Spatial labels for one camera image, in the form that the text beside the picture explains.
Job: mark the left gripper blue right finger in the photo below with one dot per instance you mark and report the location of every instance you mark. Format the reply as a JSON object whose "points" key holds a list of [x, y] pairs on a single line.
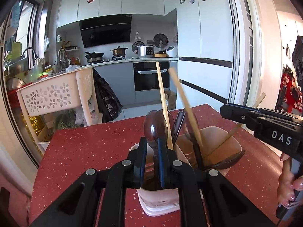
{"points": [[181, 176]]}

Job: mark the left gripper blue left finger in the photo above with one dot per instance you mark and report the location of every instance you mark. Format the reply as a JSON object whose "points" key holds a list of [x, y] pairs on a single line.
{"points": [[127, 174]]}

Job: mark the bamboo chopstick blue pattern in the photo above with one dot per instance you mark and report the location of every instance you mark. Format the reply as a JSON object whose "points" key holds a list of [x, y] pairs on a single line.
{"points": [[243, 116]]}

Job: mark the dark plastic spoon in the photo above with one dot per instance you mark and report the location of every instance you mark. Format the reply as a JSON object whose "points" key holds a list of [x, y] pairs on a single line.
{"points": [[189, 133], [177, 126], [228, 162], [155, 131]]}

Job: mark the kitchen faucet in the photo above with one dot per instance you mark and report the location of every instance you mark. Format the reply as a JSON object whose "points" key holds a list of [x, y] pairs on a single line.
{"points": [[31, 56]]}

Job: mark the person right hand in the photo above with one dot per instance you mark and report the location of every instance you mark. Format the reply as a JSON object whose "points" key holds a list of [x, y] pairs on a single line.
{"points": [[287, 183]]}

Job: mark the white plastic utensil caddy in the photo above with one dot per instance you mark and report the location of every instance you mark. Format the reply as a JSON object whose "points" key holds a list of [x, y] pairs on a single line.
{"points": [[161, 202]]}

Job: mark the black plastic bag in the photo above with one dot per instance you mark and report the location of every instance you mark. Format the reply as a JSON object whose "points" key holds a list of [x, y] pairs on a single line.
{"points": [[107, 101]]}

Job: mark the cardboard box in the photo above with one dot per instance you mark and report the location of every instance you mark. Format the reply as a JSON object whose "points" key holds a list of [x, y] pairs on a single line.
{"points": [[170, 97]]}

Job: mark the black built-in oven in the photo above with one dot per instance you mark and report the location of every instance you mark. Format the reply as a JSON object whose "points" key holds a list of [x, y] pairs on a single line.
{"points": [[146, 78]]}

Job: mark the pink perforated storage cart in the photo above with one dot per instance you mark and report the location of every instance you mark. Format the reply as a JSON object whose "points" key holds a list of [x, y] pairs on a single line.
{"points": [[58, 93]]}

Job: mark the steel cooking pot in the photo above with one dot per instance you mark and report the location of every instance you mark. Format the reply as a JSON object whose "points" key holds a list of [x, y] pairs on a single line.
{"points": [[119, 52]]}

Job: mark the silver rice cooker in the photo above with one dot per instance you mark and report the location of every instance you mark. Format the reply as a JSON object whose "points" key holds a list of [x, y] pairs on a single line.
{"points": [[145, 51]]}

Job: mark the black wok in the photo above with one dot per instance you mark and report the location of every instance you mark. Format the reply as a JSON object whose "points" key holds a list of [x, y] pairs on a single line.
{"points": [[94, 57]]}

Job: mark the white refrigerator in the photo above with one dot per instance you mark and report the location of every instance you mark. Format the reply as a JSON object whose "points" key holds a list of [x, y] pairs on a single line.
{"points": [[205, 50]]}

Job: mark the black range hood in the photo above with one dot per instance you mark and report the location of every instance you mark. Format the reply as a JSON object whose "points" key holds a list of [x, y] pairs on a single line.
{"points": [[105, 30]]}

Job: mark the white upper cabinets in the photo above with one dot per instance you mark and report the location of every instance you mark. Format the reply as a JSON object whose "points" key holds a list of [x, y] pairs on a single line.
{"points": [[71, 11]]}

